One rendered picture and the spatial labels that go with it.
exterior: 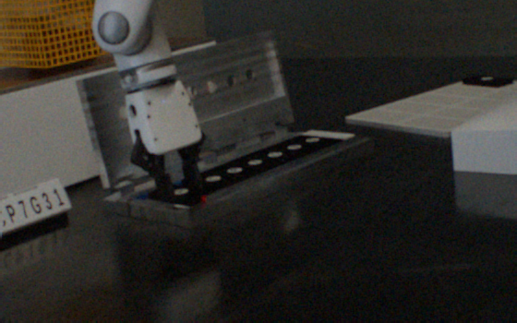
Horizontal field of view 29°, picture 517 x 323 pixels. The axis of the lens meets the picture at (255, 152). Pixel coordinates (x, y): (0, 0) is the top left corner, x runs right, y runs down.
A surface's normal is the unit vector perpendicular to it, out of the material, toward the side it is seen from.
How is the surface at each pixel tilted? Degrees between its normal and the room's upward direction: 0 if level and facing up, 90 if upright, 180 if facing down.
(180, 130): 77
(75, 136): 90
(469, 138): 90
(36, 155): 90
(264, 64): 81
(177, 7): 90
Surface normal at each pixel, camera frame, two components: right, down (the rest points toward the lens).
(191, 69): 0.69, -0.07
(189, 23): 0.81, 0.05
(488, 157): -0.57, 0.26
